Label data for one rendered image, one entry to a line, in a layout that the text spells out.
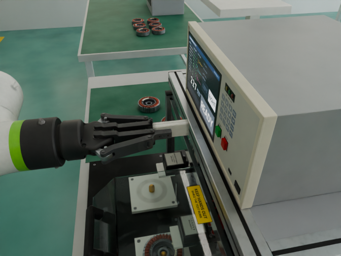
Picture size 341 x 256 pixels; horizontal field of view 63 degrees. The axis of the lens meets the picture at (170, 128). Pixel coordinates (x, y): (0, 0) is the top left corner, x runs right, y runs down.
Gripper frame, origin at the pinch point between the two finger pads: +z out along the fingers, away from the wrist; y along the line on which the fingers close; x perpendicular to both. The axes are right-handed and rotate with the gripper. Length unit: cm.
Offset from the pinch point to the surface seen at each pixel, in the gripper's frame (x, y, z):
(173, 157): -28.5, -21.3, 5.0
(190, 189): -13.9, 4.2, 3.6
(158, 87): -46, -97, 11
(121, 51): -46, -156, -7
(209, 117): -3.3, -6.8, 10.2
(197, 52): 7.0, -19.3, 10.1
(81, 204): -46, -22, -27
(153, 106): -43, -73, 5
